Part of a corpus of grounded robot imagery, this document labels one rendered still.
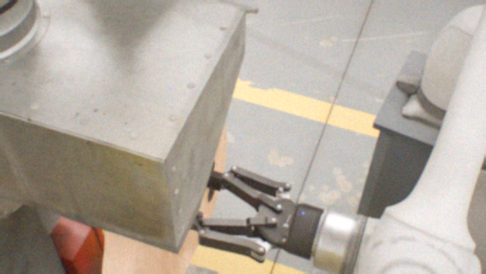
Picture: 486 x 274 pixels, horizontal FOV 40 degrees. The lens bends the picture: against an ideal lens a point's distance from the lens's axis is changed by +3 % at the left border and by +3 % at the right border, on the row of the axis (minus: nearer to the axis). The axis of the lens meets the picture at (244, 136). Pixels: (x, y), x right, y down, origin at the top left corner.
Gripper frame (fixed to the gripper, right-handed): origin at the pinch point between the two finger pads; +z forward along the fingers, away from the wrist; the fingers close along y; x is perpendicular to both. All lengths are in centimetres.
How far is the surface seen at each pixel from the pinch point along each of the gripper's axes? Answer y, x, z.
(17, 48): -22.4, 41.9, 3.7
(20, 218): 0.5, -21.9, 33.2
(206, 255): 55, -102, 19
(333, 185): 95, -98, -12
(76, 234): 14, -45, 34
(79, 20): -17.6, 42.3, 1.0
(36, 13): -18.8, 42.9, 4.1
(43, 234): 4.8, -32.6, 33.3
